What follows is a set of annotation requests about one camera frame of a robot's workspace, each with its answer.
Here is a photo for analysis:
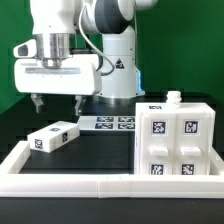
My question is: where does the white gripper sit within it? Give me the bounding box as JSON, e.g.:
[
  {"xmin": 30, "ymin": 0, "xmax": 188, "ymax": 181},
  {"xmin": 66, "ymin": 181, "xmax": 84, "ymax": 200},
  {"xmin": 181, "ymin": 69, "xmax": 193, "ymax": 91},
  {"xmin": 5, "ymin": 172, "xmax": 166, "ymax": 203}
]
[{"xmin": 14, "ymin": 54, "xmax": 102, "ymax": 116}]

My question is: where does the white cabinet top block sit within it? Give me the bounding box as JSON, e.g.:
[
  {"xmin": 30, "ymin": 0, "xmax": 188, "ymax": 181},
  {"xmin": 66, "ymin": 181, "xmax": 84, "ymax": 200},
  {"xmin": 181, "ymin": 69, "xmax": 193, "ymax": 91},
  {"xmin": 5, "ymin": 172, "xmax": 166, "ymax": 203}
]
[{"xmin": 27, "ymin": 121, "xmax": 80, "ymax": 153}]

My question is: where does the white cabinet door panel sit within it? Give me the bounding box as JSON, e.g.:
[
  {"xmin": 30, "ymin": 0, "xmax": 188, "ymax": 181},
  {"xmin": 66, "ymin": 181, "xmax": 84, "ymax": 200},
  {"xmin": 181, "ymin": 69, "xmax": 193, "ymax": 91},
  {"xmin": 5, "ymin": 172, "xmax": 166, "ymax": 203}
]
[{"xmin": 138, "ymin": 113, "xmax": 175, "ymax": 175}]

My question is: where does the white cabinet body box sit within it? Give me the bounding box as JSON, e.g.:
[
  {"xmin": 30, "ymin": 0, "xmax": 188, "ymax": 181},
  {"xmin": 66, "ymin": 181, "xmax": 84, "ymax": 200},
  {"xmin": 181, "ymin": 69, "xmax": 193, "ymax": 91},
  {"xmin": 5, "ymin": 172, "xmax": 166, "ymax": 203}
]
[{"xmin": 134, "ymin": 91, "xmax": 215, "ymax": 175}]

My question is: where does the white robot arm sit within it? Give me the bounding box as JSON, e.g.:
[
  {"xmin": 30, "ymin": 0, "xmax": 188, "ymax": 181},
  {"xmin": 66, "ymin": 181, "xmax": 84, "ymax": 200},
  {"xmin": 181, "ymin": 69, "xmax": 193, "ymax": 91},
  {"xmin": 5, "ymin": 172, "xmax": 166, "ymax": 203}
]
[{"xmin": 14, "ymin": 0, "xmax": 158, "ymax": 112}]

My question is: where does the white marker base plate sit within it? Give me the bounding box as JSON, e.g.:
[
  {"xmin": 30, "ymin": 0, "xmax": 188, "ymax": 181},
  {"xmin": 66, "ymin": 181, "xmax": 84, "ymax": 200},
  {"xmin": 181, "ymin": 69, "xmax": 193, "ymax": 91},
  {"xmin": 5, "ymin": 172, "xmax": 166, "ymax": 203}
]
[{"xmin": 78, "ymin": 116, "xmax": 135, "ymax": 131}]

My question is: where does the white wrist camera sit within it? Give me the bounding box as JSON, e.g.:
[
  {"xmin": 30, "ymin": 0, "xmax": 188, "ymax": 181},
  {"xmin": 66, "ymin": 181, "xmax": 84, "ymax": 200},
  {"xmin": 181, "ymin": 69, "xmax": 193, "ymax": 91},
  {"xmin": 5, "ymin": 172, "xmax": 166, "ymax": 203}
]
[{"xmin": 13, "ymin": 39, "xmax": 37, "ymax": 58}]

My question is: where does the white border frame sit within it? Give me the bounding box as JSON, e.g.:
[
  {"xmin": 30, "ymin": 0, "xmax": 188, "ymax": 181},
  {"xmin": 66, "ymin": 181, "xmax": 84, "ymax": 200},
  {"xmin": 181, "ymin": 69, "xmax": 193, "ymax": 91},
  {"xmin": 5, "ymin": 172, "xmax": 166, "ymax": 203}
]
[{"xmin": 0, "ymin": 141, "xmax": 224, "ymax": 198}]

